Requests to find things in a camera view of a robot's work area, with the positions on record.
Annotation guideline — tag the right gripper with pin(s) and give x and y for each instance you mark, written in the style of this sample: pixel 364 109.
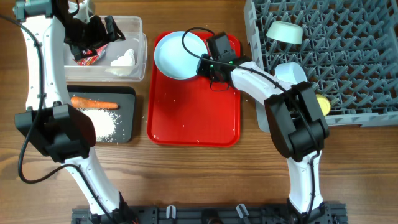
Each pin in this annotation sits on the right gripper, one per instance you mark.
pixel 201 69

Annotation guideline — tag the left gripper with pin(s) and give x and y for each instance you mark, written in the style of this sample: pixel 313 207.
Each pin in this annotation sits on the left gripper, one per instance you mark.
pixel 101 37

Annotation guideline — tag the red snack wrapper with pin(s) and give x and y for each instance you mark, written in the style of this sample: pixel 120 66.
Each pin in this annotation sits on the red snack wrapper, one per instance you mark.
pixel 92 59

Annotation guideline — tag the light blue plate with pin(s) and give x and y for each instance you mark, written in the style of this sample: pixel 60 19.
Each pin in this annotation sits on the light blue plate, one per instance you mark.
pixel 172 59

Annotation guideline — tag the white tissue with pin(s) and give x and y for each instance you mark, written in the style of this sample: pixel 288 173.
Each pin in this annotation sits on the white tissue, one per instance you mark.
pixel 123 65

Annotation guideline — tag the orange carrot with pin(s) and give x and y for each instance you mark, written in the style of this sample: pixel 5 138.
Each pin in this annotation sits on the orange carrot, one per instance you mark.
pixel 84 103

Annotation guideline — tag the light blue bowl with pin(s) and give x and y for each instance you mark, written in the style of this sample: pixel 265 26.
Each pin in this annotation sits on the light blue bowl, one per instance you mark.
pixel 290 72

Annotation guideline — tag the light green bowl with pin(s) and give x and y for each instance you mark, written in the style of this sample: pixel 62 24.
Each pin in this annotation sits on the light green bowl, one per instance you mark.
pixel 285 32

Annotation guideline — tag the white rice pile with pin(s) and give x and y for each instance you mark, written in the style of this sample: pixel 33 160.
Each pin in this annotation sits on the white rice pile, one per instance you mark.
pixel 105 123

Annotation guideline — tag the yellow plastic cup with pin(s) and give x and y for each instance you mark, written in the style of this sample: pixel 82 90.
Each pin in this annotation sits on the yellow plastic cup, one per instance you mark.
pixel 324 103

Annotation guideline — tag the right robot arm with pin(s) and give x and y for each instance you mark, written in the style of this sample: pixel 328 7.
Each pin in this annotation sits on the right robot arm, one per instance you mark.
pixel 296 122

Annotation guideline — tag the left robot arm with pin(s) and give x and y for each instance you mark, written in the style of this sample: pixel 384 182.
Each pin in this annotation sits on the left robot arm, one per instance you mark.
pixel 50 123

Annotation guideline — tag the black waste tray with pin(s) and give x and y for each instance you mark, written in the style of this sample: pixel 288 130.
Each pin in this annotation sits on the black waste tray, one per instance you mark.
pixel 124 96

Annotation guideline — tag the grey dishwasher rack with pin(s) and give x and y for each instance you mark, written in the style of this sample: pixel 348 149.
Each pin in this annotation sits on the grey dishwasher rack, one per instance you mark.
pixel 348 52

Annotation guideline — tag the clear plastic bin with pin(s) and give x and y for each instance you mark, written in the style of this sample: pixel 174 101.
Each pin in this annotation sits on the clear plastic bin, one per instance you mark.
pixel 131 27

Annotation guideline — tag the red serving tray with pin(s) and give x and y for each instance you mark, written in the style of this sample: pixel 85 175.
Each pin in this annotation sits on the red serving tray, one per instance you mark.
pixel 192 112

